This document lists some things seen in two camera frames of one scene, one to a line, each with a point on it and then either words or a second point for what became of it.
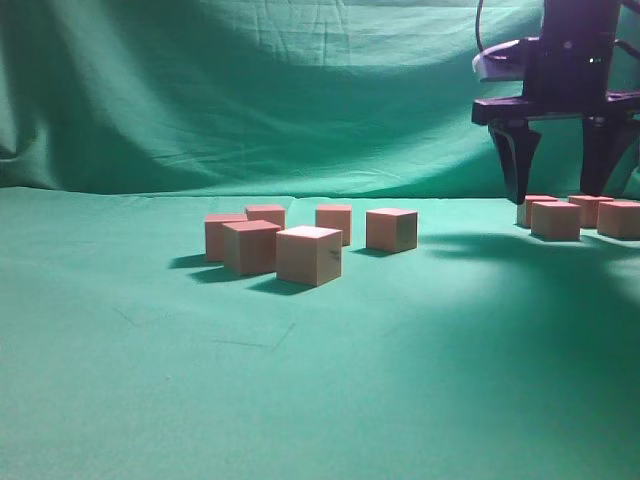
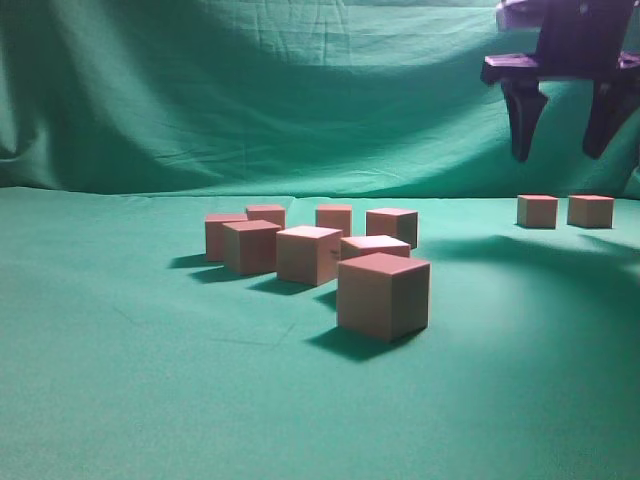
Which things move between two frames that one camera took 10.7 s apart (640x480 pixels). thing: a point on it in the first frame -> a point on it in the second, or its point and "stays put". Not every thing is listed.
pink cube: x=391 y=229 stays put
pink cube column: x=215 y=233 stays put
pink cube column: x=276 y=215 stays put
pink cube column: x=524 y=209 -> x=383 y=296
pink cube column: x=619 y=219 -> x=590 y=211
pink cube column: x=589 y=208 -> x=537 y=211
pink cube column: x=309 y=255 stays put
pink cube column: x=250 y=247 stays put
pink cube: x=338 y=216 stays put
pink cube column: x=555 y=221 -> x=358 y=246
